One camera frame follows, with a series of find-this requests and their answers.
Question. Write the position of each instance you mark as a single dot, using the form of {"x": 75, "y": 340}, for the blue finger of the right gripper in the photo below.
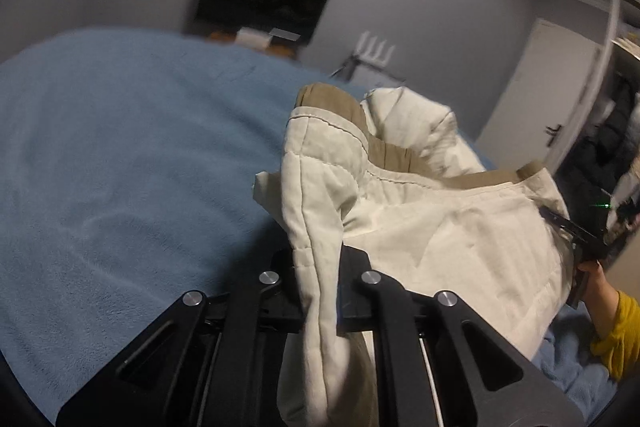
{"x": 562, "y": 221}

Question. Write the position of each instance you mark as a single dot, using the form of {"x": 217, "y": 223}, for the cream hooded puffer jacket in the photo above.
{"x": 391, "y": 176}

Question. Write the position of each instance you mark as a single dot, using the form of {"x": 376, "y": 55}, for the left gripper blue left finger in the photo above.
{"x": 205, "y": 361}

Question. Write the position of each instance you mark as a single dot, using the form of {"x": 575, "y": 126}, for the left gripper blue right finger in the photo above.
{"x": 437, "y": 362}

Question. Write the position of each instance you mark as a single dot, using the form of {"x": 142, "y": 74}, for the white wifi router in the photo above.
{"x": 372, "y": 51}

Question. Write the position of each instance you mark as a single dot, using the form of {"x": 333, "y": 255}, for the small white box on desk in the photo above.
{"x": 253, "y": 38}

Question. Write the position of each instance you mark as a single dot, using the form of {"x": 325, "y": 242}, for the white door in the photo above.
{"x": 555, "y": 65}

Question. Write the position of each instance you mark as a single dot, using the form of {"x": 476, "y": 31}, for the person right hand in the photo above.
{"x": 600, "y": 297}

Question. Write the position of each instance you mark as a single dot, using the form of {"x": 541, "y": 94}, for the blue fleece blanket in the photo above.
{"x": 128, "y": 164}

